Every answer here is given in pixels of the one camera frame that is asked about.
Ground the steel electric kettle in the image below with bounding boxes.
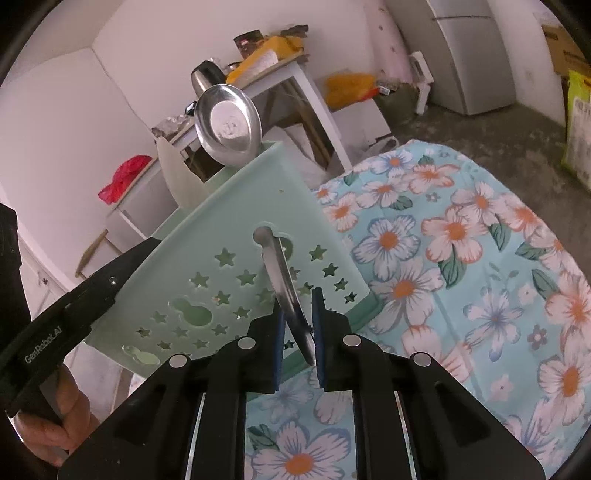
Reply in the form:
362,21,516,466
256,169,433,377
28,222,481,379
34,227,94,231
191,60,227,97

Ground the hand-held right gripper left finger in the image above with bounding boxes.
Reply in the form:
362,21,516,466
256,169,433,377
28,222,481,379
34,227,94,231
58,307,284,480

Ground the brown cardboard box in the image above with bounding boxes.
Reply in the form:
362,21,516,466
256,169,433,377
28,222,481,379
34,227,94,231
540,21,591,77

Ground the person's left hand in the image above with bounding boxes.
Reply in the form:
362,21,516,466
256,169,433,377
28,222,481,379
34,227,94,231
14,367,100,462

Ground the grey refrigerator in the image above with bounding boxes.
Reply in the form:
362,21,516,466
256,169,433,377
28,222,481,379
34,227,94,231
385,0,517,116

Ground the white and green rice bag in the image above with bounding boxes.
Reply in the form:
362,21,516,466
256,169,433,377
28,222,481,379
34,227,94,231
561,69,591,181

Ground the wooden chair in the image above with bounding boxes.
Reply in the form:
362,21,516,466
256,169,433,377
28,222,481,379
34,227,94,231
75,229,125,280

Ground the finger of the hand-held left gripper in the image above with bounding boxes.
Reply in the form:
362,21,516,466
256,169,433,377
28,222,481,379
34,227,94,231
60,236,163,333

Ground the red plastic bag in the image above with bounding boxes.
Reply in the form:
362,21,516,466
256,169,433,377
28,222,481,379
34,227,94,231
98,155,152,205

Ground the pink rolled mat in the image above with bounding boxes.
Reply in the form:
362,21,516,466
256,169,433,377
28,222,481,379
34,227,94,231
362,0,416,86

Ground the white box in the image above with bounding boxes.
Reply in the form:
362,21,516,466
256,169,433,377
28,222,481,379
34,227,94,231
330,99,393,153

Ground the white door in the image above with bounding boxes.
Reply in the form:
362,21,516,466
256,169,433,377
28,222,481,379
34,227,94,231
17,240,86,324

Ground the small brown carton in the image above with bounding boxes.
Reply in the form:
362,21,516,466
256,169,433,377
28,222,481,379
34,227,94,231
234,30,264,56

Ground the blue floral blanket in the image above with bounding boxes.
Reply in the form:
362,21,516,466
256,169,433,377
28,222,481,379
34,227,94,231
245,141,591,480

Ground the cream plastic spoon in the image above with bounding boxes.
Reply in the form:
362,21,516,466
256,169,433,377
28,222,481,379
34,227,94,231
154,136,206,210

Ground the white plastic device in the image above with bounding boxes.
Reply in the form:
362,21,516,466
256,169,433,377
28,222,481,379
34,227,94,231
410,51,435,115

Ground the green plastic utensil holder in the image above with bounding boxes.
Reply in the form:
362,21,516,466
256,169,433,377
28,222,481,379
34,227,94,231
85,141,385,384

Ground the white side table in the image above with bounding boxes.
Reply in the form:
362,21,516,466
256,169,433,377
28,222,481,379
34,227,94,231
106,55,354,241

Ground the yellow bag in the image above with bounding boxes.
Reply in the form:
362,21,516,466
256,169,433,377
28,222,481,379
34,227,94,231
226,36,305,84

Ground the metal spoon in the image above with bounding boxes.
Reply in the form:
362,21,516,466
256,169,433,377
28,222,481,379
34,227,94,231
194,83,319,367

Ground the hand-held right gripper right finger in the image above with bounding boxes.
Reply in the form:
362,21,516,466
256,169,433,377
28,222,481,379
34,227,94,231
311,287,546,480

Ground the orange plastic bag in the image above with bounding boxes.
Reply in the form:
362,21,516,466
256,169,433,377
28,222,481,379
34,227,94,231
325,73,379,109

